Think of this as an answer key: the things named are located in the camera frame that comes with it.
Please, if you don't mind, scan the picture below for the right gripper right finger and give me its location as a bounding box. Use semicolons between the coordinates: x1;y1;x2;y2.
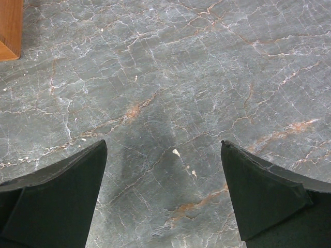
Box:
221;141;330;247

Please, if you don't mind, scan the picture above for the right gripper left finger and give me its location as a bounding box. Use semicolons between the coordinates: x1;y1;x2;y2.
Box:
1;140;107;247

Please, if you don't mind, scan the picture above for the orange wooden divided tray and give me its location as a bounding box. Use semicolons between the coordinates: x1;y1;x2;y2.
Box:
0;0;23;61

